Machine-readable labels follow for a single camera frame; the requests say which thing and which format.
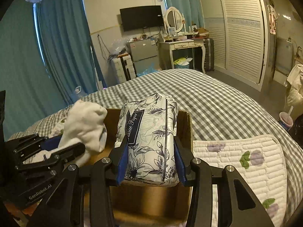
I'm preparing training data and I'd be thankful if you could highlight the blue bubble wrap bag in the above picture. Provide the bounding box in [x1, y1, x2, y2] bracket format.
[137, 63, 162, 77]

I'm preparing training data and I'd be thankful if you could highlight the white vanity mirror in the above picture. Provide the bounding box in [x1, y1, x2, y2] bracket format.
[164, 7, 185, 33]

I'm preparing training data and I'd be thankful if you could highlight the black wall television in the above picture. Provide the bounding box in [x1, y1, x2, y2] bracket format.
[120, 5, 164, 31]

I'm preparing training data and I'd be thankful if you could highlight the dark suitcase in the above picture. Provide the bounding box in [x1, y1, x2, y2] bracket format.
[203, 38, 214, 72]

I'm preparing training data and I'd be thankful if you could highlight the white towel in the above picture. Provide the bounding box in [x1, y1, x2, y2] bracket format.
[23, 100, 107, 167]

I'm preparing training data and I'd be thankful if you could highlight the grey small fridge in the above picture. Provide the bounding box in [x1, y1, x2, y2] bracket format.
[127, 37, 159, 74]

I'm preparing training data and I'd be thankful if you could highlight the blue waste bin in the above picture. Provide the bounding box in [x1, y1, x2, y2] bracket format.
[174, 58, 193, 69]

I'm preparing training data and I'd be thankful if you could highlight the white dressing table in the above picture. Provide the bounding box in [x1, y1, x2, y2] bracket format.
[158, 39, 206, 74]

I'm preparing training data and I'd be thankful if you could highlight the purple drink cup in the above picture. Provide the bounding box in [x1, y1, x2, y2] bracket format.
[278, 106, 294, 131]

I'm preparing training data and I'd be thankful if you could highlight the teal window curtain left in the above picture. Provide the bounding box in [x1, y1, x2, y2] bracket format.
[1, 0, 106, 139]

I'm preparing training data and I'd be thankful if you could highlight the grey washing machine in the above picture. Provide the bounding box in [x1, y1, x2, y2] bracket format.
[275, 37, 294, 75]

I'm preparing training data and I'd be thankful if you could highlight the white louvered wardrobe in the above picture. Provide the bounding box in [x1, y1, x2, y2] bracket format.
[200, 0, 269, 91]

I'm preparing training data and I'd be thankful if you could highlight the grey checkered bed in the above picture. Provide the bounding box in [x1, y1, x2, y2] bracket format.
[7, 68, 303, 225]

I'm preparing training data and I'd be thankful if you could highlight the white quilted floral mat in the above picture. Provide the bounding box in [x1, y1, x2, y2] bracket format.
[193, 134, 287, 226]

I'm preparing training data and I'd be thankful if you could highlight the hanging red white cloth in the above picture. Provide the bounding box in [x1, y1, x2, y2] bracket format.
[267, 5, 278, 35]

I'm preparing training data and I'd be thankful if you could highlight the floral tissue paper pack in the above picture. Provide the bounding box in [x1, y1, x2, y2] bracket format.
[115, 93, 179, 187]

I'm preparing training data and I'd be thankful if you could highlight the white clothes pile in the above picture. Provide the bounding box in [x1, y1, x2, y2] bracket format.
[284, 64, 302, 119]

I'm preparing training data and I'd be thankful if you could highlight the white suitcase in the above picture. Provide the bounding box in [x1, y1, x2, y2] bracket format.
[111, 53, 137, 84]

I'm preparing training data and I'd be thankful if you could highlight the brown cardboard box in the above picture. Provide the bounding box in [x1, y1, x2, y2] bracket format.
[85, 109, 193, 226]

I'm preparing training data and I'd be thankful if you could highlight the teal curtain right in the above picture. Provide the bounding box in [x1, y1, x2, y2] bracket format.
[161, 0, 205, 29]

